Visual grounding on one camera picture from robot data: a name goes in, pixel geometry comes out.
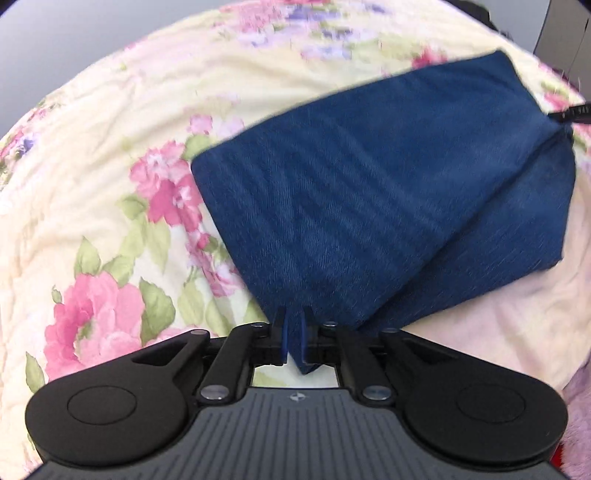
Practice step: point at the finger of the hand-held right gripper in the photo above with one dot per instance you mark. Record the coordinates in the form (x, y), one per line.
(572, 114)

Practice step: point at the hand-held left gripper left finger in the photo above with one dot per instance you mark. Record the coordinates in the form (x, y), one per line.
(285, 337)

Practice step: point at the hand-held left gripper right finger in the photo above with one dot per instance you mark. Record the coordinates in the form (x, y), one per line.
(303, 337)

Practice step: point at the blue denim pants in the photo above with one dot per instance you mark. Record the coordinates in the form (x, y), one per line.
(369, 184)

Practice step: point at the grey vertical panel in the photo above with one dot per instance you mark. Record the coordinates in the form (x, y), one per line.
(563, 37)

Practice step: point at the pale pink sheet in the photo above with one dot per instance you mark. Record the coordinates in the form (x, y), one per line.
(508, 323)

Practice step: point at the floral bedspread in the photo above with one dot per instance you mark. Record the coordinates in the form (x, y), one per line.
(106, 184)

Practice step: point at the purple fuzzy blanket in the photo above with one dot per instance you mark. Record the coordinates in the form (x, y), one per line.
(579, 415)

